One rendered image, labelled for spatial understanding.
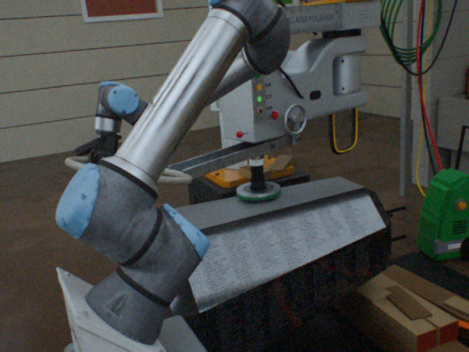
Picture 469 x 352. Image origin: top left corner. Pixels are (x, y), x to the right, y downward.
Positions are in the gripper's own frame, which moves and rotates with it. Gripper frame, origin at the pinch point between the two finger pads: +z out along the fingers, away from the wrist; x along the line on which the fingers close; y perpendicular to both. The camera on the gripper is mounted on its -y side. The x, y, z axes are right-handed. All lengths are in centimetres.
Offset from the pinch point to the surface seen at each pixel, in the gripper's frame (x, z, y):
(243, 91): 60, -46, 28
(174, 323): -24, 28, 49
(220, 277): 39, 31, 39
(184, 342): -32, 29, 56
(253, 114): 59, -36, 35
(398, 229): 266, 25, 103
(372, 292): 116, 42, 96
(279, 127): 76, -33, 43
